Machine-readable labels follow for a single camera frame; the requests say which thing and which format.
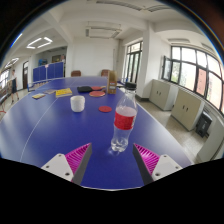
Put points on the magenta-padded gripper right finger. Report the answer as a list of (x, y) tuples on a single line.
[(165, 165)]

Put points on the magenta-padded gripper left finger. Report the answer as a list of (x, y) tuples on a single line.
[(58, 165)]

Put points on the clear red-labelled water bottle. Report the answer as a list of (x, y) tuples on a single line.
[(124, 121)]

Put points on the black bin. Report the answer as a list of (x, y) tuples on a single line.
[(203, 125)]

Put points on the white two-door cabinet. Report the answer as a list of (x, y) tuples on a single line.
[(161, 95), (186, 110)]

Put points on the white cup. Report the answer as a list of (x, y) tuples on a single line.
[(77, 104)]

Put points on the small yellow-blue book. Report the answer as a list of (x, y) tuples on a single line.
[(38, 96)]

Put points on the yellow book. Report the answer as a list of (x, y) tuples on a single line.
[(63, 92)]

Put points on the flat round red coaster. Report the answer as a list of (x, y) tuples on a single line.
[(105, 109)]

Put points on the thin grey booklet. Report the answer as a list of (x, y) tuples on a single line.
[(50, 91)]

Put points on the black paddle case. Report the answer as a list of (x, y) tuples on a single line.
[(84, 89)]

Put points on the red table tennis paddle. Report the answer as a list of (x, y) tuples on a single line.
[(97, 88), (96, 94)]

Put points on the person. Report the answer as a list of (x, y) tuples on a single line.
[(14, 85)]

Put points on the brown armchair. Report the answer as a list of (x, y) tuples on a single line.
[(76, 73), (105, 73)]

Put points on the blue chair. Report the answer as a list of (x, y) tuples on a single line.
[(123, 81)]

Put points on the blue folded partition panels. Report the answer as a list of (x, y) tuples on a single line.
[(50, 71)]

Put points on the brown cardboard box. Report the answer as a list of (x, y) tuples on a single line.
[(112, 81)]

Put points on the ceiling light panels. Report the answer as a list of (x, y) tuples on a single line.
[(47, 40)]

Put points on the ceiling air conditioner unit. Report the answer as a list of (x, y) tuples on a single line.
[(101, 33)]

